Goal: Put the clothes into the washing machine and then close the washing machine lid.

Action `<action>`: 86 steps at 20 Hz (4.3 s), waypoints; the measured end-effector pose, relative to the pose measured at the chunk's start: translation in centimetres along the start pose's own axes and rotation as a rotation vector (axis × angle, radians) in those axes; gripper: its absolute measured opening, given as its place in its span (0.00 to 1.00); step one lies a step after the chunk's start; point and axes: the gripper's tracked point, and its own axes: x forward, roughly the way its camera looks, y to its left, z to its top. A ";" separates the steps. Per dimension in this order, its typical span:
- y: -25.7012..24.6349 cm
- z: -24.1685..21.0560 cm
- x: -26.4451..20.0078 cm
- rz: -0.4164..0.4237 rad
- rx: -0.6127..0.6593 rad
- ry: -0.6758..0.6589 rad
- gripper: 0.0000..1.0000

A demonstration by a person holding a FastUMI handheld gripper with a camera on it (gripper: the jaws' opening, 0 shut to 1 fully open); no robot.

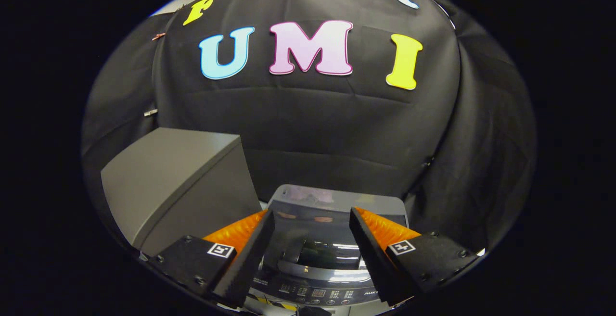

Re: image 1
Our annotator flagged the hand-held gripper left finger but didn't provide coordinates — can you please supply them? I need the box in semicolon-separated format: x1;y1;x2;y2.
147;209;276;309

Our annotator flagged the grey washing machine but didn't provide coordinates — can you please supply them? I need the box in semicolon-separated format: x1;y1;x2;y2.
248;185;411;316

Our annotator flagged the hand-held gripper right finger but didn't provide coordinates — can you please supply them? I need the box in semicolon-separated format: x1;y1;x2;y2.
349;206;480;308

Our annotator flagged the grey cabinet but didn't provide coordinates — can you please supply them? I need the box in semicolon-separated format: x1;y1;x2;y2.
101;127;263;260

